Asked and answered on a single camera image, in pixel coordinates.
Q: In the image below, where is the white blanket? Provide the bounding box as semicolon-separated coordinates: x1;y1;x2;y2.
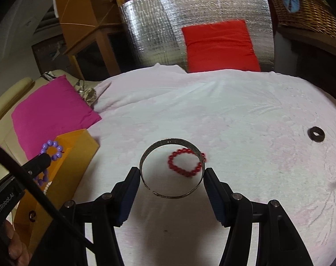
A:
85;63;336;266

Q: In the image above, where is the dark wooden shelf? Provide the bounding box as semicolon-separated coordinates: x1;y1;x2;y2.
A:
273;25;336;100

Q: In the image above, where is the person's left hand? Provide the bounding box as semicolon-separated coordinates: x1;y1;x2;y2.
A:
0;219;33;266

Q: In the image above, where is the metal bangle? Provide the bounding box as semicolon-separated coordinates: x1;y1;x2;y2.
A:
139;138;207;199

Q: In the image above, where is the wicker basket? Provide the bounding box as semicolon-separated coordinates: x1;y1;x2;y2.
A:
269;0;336;41

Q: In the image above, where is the purple bead bracelet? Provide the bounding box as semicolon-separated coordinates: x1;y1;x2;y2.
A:
34;140;64;186

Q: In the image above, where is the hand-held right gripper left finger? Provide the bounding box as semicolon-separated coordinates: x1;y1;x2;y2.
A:
57;167;142;266

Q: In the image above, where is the red cushion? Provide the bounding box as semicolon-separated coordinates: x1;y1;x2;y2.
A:
181;19;261;73

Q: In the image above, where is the black ring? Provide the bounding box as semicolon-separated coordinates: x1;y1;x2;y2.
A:
308;127;325;142

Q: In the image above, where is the red bead bracelet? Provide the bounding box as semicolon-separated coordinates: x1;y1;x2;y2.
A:
168;149;207;178

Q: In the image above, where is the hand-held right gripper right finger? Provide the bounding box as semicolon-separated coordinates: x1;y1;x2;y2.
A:
203;168;314;266

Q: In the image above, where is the pink cushion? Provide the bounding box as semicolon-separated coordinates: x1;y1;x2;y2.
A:
11;75;102;161

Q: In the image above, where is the silver insulation panel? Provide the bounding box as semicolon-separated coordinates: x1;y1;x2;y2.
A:
119;0;276;74

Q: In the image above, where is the orange box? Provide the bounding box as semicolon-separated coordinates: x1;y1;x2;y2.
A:
12;129;100;252

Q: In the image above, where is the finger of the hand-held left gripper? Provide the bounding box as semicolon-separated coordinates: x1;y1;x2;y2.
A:
20;153;52;176

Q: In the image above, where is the wooden rack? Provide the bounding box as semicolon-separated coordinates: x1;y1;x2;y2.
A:
53;0;146;81

